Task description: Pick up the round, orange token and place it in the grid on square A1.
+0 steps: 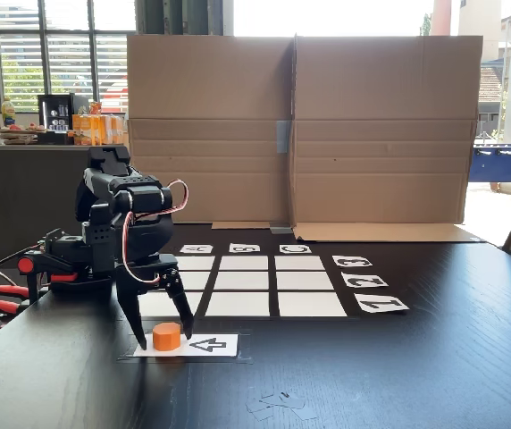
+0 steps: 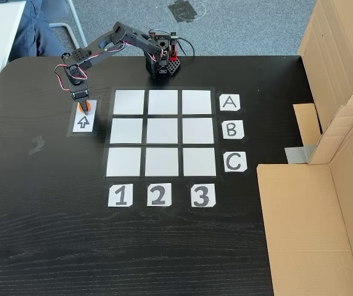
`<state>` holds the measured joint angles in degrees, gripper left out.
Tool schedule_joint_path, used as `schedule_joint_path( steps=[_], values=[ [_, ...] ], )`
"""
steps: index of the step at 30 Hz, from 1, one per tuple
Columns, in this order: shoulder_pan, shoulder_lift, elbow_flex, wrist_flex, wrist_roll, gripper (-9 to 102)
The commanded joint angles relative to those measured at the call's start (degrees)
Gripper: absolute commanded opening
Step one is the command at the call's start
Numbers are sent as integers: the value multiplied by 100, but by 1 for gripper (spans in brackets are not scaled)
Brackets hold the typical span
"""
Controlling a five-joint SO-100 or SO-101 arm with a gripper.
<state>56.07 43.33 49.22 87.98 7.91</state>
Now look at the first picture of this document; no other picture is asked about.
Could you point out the dark counter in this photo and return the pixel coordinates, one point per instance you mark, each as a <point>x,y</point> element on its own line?
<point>23,201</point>

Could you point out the black and red clamp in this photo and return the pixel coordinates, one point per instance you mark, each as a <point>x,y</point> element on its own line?
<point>45,266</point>

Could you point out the paper sheet letter B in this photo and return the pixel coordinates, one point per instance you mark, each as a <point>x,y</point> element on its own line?
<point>244,248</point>

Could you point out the paper sheet number 2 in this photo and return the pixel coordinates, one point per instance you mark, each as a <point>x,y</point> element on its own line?
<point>364,280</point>

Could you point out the brown cardboard box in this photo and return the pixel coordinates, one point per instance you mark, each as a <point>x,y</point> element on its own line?
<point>385,134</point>
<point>211,89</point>

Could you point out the paper sheet number 3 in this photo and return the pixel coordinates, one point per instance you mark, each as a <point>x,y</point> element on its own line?
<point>352,261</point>

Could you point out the white arrow paper sheet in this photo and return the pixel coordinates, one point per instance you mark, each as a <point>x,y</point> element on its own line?
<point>231,350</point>

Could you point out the orange cartons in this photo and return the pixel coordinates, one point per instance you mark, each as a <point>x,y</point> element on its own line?
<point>90,129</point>

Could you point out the white grid with black tape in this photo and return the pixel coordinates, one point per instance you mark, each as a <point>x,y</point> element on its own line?
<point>282,283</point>

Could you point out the paper sheet number 1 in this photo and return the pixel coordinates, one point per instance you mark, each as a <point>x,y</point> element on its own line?
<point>380,304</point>

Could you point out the paper sheet letter C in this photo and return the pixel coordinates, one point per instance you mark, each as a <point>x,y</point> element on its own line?
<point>295,249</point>

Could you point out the grey tape strip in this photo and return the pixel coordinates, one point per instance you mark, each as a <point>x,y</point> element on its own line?
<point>283,136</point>
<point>281,229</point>

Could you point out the black glass-front cabinet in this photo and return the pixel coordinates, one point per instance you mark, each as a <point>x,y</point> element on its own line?
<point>56,118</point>

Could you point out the tape scraps on table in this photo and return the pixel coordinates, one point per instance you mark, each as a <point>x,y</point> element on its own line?
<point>282,404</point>

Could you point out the blue foosball table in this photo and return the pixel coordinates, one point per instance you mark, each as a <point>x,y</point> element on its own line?
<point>505,163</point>

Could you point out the yellow bottle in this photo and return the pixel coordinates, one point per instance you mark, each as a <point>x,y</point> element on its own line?
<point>9,114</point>

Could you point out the wooden tray with food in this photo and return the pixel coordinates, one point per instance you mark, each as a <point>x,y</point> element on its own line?
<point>21,135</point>

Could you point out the round orange token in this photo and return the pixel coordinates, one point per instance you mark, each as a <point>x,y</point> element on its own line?
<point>166,337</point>

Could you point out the paper sheet letter A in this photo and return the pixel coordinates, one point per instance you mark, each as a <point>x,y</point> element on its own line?
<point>196,249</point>

